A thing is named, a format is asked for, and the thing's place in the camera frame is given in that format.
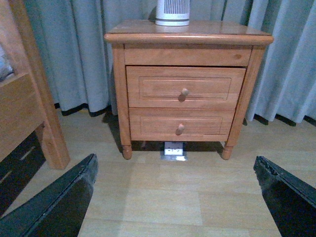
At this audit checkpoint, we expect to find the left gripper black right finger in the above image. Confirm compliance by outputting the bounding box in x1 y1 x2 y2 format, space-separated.
253 156 316 237

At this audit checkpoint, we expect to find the wooden drawer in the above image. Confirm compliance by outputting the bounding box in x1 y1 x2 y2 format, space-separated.
126 66 245 110
129 108 235 141

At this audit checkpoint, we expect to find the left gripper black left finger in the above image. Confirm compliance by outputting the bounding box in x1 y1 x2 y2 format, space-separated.
0 154 98 237

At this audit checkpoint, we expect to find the white cylindrical air purifier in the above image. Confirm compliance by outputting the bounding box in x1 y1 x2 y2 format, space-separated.
155 0 190 26

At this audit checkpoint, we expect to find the wooden bed frame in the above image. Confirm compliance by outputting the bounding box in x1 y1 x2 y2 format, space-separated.
0 0 70 169

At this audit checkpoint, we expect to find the floor power socket box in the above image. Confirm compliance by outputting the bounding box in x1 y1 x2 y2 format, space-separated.
160 142 188 161

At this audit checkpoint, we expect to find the wooden nightstand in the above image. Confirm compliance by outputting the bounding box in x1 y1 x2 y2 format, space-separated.
104 20 274 159

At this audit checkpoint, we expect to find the grey curtain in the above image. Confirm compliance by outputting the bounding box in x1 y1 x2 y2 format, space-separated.
25 0 316 123

